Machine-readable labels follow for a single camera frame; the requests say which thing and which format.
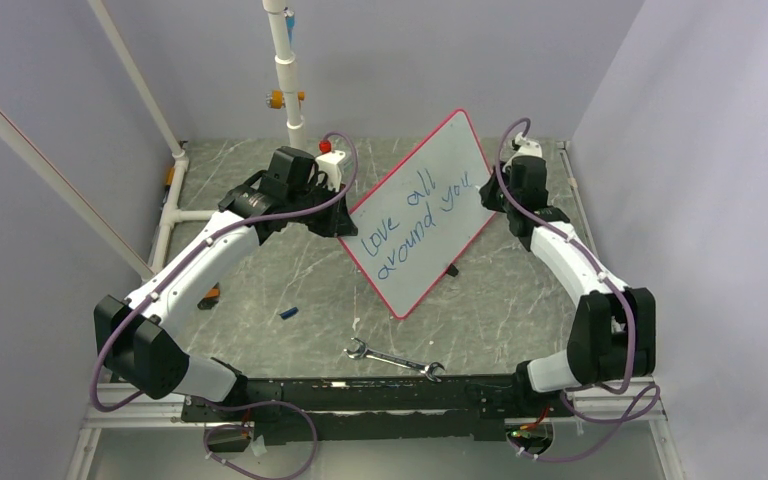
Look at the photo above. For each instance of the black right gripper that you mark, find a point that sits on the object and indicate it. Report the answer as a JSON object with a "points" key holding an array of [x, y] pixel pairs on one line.
{"points": [[488, 193]]}

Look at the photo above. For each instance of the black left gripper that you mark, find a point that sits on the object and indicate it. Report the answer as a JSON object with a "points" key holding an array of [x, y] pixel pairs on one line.
{"points": [[337, 222]]}

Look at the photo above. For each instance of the pink-framed whiteboard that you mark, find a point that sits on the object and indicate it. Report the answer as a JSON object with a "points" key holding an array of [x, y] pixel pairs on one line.
{"points": [[421, 217]]}

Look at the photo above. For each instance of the blue marker cap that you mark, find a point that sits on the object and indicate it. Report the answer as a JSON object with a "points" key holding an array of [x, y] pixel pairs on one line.
{"points": [[288, 313]]}

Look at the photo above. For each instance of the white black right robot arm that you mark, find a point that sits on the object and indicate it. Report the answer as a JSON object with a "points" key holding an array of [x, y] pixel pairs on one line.
{"points": [[613, 335]]}

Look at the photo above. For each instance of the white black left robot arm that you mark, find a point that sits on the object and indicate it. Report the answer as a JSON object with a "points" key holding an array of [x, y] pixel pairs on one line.
{"points": [[136, 336]]}

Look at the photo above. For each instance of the silver double open-end wrench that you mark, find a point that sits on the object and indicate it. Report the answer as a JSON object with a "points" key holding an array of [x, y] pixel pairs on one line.
{"points": [[361, 351]]}

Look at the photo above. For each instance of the orange pipe valve fitting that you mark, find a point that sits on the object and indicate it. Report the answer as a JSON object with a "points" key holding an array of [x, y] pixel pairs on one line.
{"points": [[276, 99]]}

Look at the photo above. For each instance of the black orange small block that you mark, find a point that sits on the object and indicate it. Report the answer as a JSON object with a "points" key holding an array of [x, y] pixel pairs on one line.
{"points": [[211, 298]]}

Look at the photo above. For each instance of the diagonal white pipe red stripe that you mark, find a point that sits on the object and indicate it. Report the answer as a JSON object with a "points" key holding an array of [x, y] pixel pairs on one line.
{"points": [[28, 152]]}

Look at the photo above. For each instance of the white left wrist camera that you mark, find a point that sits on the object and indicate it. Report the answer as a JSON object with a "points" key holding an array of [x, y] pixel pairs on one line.
{"points": [[334, 163]]}

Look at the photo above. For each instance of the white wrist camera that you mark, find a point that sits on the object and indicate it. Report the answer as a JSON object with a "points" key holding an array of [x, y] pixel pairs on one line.
{"points": [[334, 163], [523, 145]]}

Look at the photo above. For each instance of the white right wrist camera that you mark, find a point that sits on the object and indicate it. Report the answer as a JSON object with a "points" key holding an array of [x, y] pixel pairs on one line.
{"points": [[523, 145]]}

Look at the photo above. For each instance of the white PVC pipe frame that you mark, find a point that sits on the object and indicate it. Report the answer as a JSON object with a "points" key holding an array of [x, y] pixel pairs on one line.
{"points": [[288, 82]]}

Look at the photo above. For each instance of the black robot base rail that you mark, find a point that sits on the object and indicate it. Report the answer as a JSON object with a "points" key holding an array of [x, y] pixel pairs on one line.
{"points": [[480, 407]]}

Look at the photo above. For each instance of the aluminium extrusion frame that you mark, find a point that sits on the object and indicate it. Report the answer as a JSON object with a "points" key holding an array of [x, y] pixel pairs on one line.
{"points": [[142, 413]]}

